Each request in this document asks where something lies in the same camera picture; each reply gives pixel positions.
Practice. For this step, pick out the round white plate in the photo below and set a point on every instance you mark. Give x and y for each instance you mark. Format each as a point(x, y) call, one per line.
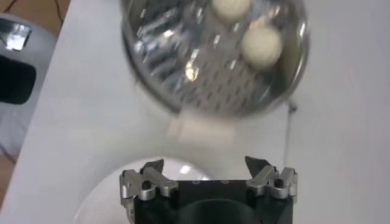
point(103, 194)

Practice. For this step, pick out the white steamed baozi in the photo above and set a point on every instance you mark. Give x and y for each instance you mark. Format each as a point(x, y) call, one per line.
point(231, 7)
point(262, 45)

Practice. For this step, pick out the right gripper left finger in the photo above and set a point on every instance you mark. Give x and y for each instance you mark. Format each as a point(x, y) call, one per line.
point(155, 181)

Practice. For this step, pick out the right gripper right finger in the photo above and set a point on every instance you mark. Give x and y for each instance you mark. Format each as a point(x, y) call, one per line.
point(263, 179)

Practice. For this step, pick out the grey robot torso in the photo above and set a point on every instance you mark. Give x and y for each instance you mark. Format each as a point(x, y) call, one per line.
point(42, 54)

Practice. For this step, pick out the stainless steel steamer basket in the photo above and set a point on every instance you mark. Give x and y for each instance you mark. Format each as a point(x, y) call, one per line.
point(213, 76)

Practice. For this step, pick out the white electric cooking pot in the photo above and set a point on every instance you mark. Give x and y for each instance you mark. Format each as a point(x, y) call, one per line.
point(201, 128)

